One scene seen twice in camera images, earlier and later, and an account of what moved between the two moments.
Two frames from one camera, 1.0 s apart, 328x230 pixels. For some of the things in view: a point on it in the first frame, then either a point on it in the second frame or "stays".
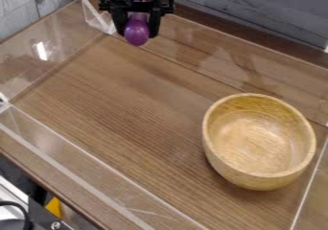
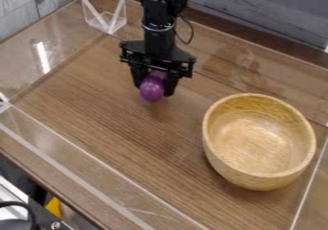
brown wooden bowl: [258, 141] stays
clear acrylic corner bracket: [96, 18] stays
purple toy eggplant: [136, 28] → [152, 84]
